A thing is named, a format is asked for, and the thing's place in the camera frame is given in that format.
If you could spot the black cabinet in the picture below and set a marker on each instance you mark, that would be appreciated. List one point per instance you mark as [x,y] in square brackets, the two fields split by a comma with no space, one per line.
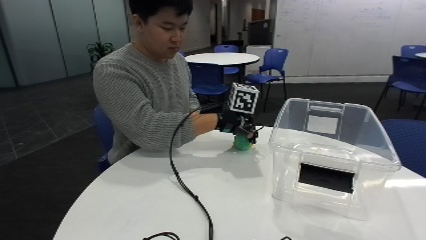
[260,32]

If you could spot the white round table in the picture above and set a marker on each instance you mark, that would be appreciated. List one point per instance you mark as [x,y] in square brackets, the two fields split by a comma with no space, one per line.
[421,55]
[222,58]

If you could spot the white marker cube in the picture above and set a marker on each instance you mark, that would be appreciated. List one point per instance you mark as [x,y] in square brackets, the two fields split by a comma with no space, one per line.
[243,98]

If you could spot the blue chair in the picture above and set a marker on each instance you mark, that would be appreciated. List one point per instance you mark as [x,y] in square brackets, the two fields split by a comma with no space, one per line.
[271,68]
[413,50]
[105,133]
[408,145]
[227,56]
[208,80]
[407,80]

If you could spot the green round object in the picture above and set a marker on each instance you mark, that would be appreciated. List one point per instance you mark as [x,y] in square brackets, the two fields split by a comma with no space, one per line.
[243,144]

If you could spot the clear plastic storage bin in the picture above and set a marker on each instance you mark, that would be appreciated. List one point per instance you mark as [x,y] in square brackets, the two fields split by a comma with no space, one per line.
[331,153]

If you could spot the whiteboard wall panel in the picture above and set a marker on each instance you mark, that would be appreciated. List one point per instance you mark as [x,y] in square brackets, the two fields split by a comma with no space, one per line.
[347,36]

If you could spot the green potted plant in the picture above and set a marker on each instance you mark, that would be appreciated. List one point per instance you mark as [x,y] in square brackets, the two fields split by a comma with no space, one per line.
[99,50]

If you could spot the the person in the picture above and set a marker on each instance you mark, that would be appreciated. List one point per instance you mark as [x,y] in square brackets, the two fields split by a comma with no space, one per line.
[142,96]

